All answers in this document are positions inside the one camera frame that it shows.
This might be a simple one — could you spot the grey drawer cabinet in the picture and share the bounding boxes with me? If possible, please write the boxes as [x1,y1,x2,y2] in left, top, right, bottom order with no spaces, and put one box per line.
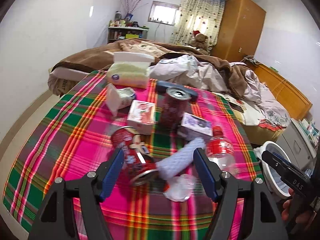
[276,118,316,171]

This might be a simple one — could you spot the brown blanket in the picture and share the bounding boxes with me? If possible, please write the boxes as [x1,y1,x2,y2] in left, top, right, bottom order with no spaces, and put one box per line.
[48,38,251,100]

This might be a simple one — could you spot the patterned curtain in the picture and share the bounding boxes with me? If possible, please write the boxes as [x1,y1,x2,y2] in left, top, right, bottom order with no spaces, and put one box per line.
[170,0,226,48]

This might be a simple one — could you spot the lavender foam fruit net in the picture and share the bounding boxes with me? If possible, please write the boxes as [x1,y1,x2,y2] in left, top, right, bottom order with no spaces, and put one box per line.
[156,138,206,180]

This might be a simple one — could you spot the white yogurt cup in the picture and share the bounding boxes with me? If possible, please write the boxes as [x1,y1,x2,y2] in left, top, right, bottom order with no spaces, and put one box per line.
[106,83,136,116]

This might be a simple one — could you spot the tissue pack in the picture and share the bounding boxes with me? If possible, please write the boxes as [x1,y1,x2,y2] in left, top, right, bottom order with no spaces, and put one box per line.
[106,51,155,89]

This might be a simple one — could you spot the clear cola plastic bottle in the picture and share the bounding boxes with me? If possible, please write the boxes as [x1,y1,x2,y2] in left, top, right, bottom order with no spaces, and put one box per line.
[164,126,236,202]

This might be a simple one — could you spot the wooden headboard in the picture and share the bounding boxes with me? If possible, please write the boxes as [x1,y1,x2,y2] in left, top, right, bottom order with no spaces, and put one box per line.
[246,60,312,120]

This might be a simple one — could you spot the items on cabinet top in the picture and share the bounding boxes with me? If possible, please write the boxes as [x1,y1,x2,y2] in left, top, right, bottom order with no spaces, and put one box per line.
[298,119,319,144]

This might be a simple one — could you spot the person's right hand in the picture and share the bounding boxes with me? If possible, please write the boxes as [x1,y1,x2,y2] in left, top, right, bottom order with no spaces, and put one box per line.
[281,188,317,231]

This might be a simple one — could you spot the vase with branches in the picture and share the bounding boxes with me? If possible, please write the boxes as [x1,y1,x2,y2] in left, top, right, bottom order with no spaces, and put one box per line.
[120,0,148,22]

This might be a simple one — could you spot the floral bed sheet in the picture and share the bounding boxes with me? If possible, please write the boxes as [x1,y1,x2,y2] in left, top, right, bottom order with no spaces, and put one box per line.
[215,91,291,131]

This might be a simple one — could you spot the purple white small carton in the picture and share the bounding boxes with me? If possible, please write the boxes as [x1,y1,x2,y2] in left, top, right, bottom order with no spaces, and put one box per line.
[177,112,213,141]

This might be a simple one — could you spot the wooden wardrobe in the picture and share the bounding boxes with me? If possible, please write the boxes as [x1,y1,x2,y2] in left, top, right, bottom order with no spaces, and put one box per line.
[211,0,266,62]

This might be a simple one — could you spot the pink plaid tablecloth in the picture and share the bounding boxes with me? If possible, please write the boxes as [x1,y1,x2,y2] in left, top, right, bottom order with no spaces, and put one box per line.
[1,71,262,239]

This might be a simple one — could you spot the dark blue glasses case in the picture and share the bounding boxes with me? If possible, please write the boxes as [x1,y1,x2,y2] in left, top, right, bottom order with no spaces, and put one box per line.
[156,80,199,102]

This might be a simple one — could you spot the black smartphone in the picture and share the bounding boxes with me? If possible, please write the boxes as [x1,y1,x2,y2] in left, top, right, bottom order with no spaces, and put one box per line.
[229,101,244,113]

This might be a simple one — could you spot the white round trash bin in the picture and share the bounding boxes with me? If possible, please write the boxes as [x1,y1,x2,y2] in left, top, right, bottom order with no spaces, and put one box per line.
[253,141,291,202]

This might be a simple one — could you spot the small window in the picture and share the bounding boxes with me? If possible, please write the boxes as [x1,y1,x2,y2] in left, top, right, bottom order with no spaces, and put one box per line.
[148,1,180,26]

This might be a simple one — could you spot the pink white small carton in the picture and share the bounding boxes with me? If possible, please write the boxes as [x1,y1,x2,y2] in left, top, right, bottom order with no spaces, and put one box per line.
[127,100,156,135]

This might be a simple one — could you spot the teddy bear with red hat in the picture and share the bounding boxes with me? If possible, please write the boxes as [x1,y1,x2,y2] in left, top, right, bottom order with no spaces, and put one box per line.
[189,30,209,55]

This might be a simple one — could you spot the light purple duvet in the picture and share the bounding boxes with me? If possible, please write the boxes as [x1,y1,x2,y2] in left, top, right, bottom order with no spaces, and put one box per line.
[149,54,292,128]

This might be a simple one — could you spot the cluttered shelf desk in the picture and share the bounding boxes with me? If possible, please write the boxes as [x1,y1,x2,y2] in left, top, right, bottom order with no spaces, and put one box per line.
[107,22,149,43]

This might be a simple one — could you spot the red cartoon can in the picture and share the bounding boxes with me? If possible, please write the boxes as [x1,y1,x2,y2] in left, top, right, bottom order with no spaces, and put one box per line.
[111,126,158,186]

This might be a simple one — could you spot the dark red can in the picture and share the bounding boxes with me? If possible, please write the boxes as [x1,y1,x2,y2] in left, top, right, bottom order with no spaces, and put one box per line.
[158,90,190,129]

